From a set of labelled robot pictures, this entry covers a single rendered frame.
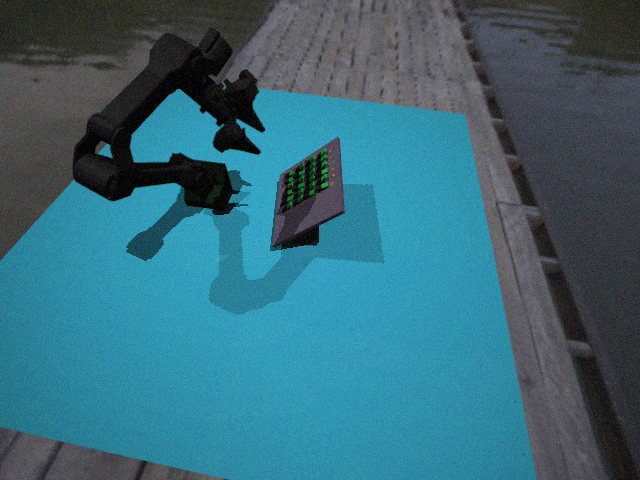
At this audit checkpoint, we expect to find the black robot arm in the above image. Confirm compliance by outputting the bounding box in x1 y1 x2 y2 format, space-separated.
73 27 259 201

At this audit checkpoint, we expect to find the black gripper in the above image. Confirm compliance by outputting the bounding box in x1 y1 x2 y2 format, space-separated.
198 82 265 155

